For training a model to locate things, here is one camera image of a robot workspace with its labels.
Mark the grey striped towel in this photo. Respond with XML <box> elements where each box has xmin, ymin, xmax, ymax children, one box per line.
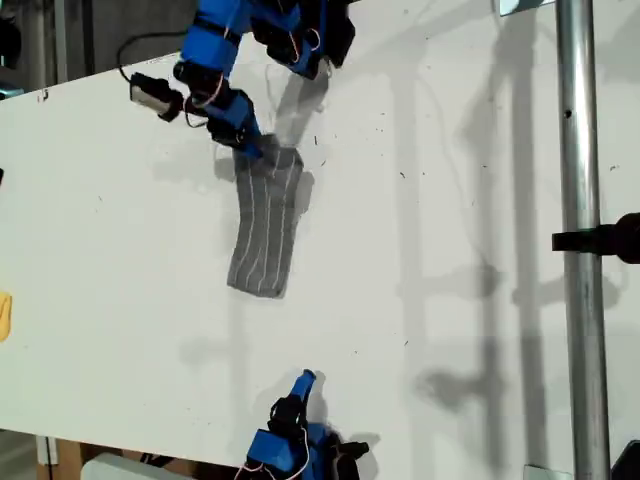
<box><xmin>226</xmin><ymin>133</ymin><xmax>315</xmax><ymax>300</ymax></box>

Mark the wooden table leg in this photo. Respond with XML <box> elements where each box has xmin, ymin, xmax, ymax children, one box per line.
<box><xmin>54</xmin><ymin>438</ymin><xmax>84</xmax><ymax>480</ymax></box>

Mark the yellow object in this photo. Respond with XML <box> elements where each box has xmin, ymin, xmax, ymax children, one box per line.
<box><xmin>0</xmin><ymin>291</ymin><xmax>14</xmax><ymax>343</ymax></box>

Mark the black rounded object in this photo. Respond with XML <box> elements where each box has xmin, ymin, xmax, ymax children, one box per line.
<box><xmin>609</xmin><ymin>439</ymin><xmax>640</xmax><ymax>480</ymax></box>

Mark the black clamp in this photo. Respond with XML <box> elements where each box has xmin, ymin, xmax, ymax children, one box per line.
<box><xmin>551</xmin><ymin>212</ymin><xmax>640</xmax><ymax>265</ymax></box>

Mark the red white servo wire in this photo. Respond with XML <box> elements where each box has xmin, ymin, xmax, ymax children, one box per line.
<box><xmin>242</xmin><ymin>424</ymin><xmax>312</xmax><ymax>476</ymax></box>
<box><xmin>182</xmin><ymin>9</ymin><xmax>241</xmax><ymax>129</ymax></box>

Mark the black camera stalk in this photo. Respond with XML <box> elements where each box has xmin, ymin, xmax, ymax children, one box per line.
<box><xmin>158</xmin><ymin>92</ymin><xmax>200</xmax><ymax>124</ymax></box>

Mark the black white camera box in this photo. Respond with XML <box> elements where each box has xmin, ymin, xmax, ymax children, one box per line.
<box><xmin>128</xmin><ymin>72</ymin><xmax>175</xmax><ymax>115</ymax></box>

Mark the black camera cable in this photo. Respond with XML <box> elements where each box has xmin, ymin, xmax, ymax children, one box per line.
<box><xmin>116</xmin><ymin>30</ymin><xmax>190</xmax><ymax>84</ymax></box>

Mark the steel post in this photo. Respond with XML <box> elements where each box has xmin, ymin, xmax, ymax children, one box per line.
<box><xmin>554</xmin><ymin>0</ymin><xmax>612</xmax><ymax>480</ymax></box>

